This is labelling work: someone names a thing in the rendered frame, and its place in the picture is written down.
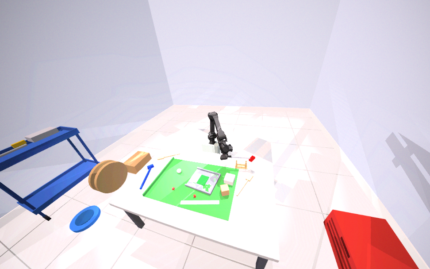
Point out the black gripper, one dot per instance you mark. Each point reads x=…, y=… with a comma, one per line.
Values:
x=224, y=155

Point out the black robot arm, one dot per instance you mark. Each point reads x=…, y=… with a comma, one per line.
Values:
x=214, y=122

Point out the green flat mat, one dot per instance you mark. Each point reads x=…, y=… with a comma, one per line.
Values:
x=162, y=189

